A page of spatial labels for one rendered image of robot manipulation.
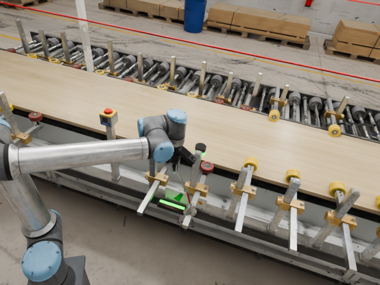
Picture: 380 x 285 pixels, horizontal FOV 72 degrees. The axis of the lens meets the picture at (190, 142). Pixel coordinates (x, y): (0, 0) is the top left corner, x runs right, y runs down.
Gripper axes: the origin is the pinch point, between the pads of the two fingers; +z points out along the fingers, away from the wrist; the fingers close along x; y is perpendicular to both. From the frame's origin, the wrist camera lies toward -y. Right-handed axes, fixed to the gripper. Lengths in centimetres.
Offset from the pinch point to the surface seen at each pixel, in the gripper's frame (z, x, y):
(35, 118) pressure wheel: 12, -20, 110
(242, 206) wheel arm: 4.9, 4.2, -37.5
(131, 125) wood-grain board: 12, -40, 47
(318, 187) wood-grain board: 11, -32, -79
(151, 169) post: 10.9, -6.1, 16.6
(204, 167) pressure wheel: 10.8, -20.9, -11.6
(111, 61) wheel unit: 6, -115, 107
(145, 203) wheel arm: 17.2, 12.4, 11.8
